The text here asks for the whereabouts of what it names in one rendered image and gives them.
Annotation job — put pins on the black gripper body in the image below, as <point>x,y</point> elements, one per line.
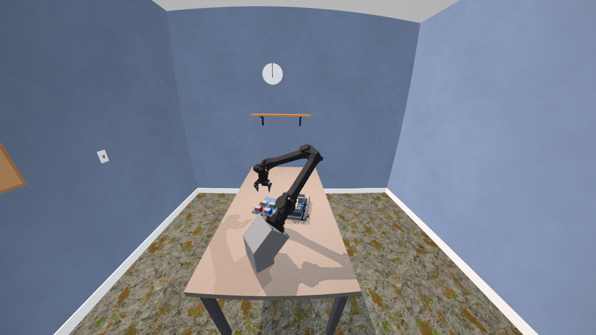
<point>262,180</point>

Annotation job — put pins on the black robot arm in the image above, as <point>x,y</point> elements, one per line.
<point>287,206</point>

